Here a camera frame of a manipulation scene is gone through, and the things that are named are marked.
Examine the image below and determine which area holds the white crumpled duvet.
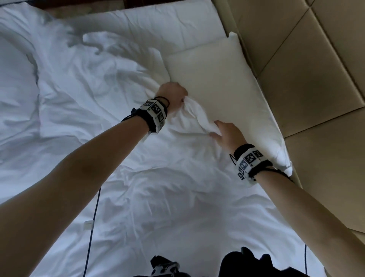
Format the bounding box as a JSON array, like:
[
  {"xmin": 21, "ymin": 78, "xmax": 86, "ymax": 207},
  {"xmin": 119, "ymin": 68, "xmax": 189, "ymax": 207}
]
[{"xmin": 0, "ymin": 6, "xmax": 41, "ymax": 167}]

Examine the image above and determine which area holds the beige padded headboard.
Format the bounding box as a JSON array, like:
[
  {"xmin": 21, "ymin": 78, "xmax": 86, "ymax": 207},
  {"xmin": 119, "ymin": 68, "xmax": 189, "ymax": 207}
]
[{"xmin": 213, "ymin": 0, "xmax": 365, "ymax": 249}]

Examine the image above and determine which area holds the white bed sheet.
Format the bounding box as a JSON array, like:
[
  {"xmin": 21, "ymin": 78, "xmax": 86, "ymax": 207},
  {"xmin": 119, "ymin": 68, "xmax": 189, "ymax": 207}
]
[{"xmin": 0, "ymin": 1, "xmax": 327, "ymax": 277}]

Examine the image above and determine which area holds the person's left forearm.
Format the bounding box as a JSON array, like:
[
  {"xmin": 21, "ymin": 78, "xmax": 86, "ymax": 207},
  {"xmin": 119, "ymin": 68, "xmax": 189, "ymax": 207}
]
[{"xmin": 0, "ymin": 115, "xmax": 151, "ymax": 277}]

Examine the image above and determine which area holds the person's left hand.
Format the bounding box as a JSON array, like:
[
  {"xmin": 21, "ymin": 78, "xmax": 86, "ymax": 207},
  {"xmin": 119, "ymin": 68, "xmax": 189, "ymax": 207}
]
[{"xmin": 154, "ymin": 82, "xmax": 189, "ymax": 112}]

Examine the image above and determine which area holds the black white marker wrist tracker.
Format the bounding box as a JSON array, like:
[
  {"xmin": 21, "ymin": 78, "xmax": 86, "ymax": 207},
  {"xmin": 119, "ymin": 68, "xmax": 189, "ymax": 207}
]
[
  {"xmin": 122, "ymin": 98, "xmax": 169, "ymax": 135},
  {"xmin": 229, "ymin": 143, "xmax": 294, "ymax": 182}
]

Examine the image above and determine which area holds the white pillowcase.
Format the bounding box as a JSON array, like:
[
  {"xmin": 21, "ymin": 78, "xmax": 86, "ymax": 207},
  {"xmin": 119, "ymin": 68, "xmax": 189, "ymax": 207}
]
[{"xmin": 37, "ymin": 31, "xmax": 227, "ymax": 143}]

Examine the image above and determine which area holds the black chest-mounted device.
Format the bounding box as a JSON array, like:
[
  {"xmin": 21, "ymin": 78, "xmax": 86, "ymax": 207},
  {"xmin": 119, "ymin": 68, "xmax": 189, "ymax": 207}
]
[{"xmin": 149, "ymin": 255, "xmax": 181, "ymax": 277}]

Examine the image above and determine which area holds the cream bare pillow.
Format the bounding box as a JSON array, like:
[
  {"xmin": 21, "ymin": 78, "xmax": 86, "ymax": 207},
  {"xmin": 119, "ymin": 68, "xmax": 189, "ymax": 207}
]
[{"xmin": 165, "ymin": 31, "xmax": 293, "ymax": 176}]

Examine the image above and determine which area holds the person's right forearm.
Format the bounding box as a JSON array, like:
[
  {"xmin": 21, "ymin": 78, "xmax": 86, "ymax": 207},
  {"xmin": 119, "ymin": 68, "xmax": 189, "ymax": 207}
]
[{"xmin": 255, "ymin": 168, "xmax": 365, "ymax": 277}]

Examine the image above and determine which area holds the white flat pillow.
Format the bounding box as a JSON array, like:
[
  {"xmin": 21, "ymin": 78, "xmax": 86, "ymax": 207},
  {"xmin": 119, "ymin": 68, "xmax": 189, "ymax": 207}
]
[{"xmin": 65, "ymin": 0, "xmax": 226, "ymax": 55}]

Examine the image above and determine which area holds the person's black clothing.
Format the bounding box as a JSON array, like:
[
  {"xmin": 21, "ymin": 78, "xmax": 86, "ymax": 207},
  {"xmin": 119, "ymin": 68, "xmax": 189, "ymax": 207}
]
[{"xmin": 219, "ymin": 247, "xmax": 312, "ymax": 277}]

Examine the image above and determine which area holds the person's right hand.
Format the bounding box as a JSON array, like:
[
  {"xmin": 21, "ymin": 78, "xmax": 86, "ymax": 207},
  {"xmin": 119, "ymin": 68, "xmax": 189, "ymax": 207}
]
[{"xmin": 209, "ymin": 120, "xmax": 248, "ymax": 153}]

